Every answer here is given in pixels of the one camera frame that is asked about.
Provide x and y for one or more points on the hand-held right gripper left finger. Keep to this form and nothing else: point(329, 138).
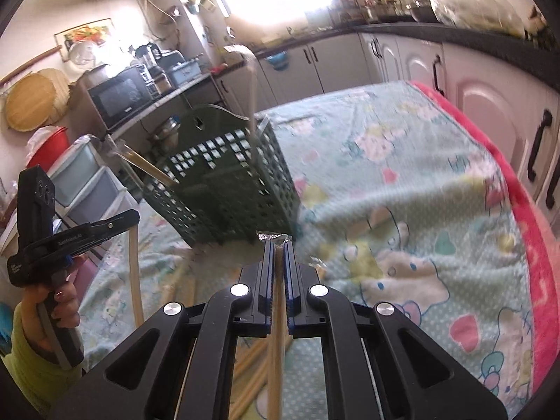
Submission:
point(267, 280)

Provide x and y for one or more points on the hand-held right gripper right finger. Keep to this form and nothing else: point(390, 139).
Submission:
point(291, 280)

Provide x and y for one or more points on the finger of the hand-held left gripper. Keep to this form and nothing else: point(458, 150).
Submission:
point(105, 227)

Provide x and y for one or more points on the green plastic utensil basket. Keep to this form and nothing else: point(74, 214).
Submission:
point(223, 118)

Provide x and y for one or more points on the person's left forearm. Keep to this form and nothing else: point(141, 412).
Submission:
point(30, 367)

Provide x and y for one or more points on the person's left hand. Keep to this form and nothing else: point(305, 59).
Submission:
point(30, 315)

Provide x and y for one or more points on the plastic drawer unit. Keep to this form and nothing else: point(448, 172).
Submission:
point(83, 175)

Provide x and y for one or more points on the red plastic basin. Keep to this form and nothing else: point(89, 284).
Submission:
point(52, 151)

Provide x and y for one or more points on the round wooden board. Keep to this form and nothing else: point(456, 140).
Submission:
point(33, 100)

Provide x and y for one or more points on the stainless steel pot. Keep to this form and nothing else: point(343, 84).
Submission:
point(166, 129)

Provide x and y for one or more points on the black microwave oven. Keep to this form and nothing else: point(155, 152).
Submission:
point(118, 96)

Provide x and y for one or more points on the printed cartoon blanket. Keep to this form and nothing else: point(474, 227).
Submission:
point(393, 183)

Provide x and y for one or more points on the wooden rolling pin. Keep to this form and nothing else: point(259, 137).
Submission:
point(30, 63)

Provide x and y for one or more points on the blue plastic box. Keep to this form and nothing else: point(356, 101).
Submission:
point(186, 73)

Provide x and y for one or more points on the black blender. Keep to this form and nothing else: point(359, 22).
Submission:
point(146, 54)

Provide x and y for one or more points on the blue bag on cabinet door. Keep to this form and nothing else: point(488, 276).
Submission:
point(276, 61)

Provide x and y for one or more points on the row of condiment bottles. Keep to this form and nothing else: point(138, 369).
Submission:
point(372, 8)

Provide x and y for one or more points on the black kitchen countertop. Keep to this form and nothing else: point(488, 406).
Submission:
point(481, 39)

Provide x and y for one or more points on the clear plastic bag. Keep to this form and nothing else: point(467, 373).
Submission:
point(472, 4)

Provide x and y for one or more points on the framed wall picture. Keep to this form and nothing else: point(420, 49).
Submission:
point(85, 33)

